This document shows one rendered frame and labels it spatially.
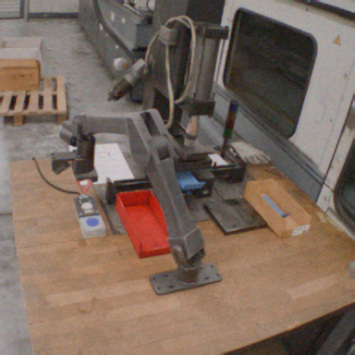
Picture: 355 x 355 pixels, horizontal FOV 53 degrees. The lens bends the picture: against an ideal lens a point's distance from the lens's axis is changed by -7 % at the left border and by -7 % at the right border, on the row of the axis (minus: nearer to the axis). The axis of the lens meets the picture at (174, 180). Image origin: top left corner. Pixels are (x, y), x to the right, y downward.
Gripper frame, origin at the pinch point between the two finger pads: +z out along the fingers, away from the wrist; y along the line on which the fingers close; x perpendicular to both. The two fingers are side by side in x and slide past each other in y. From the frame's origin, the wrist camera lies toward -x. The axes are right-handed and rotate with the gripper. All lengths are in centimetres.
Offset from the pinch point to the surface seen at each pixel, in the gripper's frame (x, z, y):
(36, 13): 48, 106, -919
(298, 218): 70, 3, 25
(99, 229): 1.5, 3.4, 15.1
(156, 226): 20.2, 5.5, 15.2
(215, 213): 41.7, 4.0, 14.5
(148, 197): 21.5, 3.2, 2.7
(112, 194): 9.7, 2.7, -0.3
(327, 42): 99, -52, -15
